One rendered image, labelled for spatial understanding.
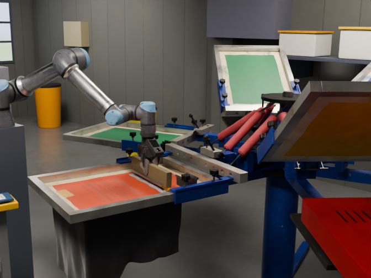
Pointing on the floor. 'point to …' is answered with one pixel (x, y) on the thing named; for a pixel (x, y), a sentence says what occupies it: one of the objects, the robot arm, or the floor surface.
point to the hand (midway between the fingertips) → (150, 173)
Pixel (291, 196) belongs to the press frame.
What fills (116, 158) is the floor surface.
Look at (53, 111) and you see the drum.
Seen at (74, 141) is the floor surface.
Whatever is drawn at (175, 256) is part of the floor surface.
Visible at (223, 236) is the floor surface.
